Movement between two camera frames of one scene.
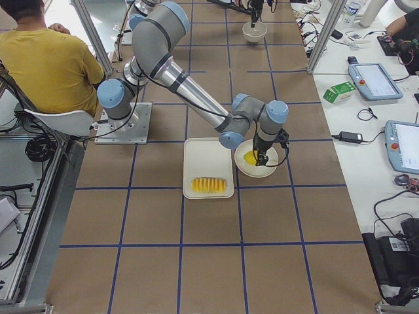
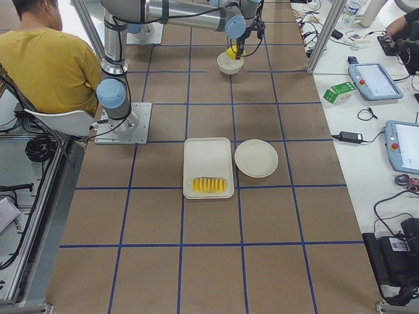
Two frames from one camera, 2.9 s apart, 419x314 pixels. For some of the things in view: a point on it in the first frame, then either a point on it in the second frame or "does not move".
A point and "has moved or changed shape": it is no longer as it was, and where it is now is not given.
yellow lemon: x=249 y=157 → x=232 y=53
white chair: x=76 y=123 does not move
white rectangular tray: x=206 y=157 does not move
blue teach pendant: x=374 y=82 does not move
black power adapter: x=351 y=137 does not move
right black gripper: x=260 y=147 → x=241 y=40
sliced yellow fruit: x=207 y=185 does not move
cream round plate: x=253 y=171 does not move
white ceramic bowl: x=254 y=34 has moved or changed shape
